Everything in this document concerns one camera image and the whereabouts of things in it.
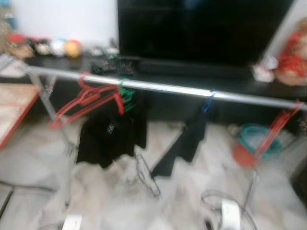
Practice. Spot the green plastic hanger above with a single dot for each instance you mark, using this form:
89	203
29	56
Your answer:
127	93

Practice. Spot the red plastic hanger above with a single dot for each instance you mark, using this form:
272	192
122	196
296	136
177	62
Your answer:
276	129
88	97

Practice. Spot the red laughing Buddha statue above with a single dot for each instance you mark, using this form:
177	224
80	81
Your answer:
292	62

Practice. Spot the white tissue box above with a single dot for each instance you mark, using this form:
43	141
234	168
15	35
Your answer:
264	72

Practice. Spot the red bin with teal bag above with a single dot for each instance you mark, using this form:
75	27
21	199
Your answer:
244	155

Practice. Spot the black TV cabinet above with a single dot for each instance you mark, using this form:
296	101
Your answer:
230	84

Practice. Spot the black television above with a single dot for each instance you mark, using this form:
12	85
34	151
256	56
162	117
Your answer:
201	28

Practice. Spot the silver clothes rack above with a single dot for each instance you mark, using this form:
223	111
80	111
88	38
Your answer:
168	88

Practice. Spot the black electronic box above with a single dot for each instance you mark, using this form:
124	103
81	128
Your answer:
112	66

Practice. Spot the orange round toy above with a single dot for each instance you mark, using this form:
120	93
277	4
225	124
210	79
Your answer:
73	49

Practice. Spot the white round toy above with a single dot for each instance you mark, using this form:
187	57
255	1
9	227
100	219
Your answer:
57	48

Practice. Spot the black plush doll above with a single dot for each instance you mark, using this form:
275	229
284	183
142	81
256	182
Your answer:
42	47

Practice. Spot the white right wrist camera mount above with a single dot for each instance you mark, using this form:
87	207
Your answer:
230	215

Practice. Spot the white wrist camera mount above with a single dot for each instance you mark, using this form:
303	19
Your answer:
230	215
72	223

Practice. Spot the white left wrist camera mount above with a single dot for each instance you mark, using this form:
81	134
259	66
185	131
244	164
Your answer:
72	223

